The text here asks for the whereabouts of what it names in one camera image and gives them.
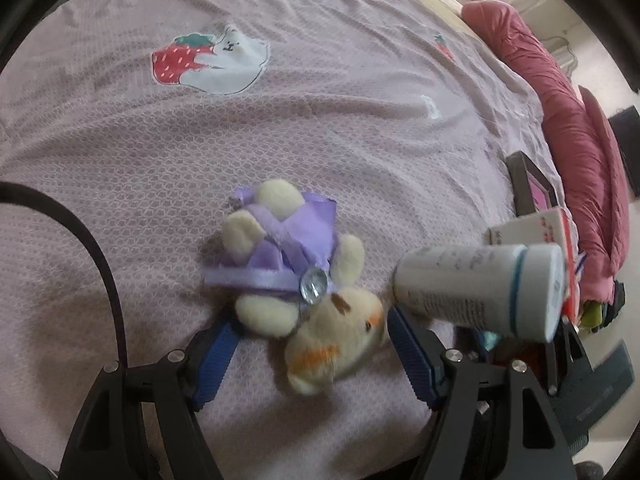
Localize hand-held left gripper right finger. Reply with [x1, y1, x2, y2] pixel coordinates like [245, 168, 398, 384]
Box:
[387, 305, 576, 480]

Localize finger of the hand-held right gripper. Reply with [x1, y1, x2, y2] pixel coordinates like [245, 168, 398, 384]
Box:
[547, 317, 591, 397]
[481, 332, 547, 366]

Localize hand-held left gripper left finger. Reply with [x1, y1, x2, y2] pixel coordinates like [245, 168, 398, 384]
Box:
[60, 310, 241, 480]

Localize white bottle with lid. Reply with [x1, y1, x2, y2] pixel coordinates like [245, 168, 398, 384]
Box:
[392, 243, 566, 343]

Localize cream bear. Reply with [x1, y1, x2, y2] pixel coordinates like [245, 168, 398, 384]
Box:
[202, 178, 386, 396]

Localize pink shallow cardboard box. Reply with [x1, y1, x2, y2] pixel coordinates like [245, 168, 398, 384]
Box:
[505, 151, 561, 218]

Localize yellow green cloth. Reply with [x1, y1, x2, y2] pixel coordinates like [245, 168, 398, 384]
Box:
[581, 302, 604, 332]

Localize red tissue pack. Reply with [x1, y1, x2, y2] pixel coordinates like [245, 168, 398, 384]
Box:
[487, 208, 583, 322]

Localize pink red duvet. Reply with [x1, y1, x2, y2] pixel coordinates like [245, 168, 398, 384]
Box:
[461, 1, 628, 306]

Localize lilac printed blanket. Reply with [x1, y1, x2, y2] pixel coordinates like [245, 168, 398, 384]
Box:
[0, 0, 576, 466]

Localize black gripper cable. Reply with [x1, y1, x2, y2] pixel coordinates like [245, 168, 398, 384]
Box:
[0, 182, 127, 372]

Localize wall cables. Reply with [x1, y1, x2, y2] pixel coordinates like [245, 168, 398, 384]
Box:
[550, 35, 577, 68]

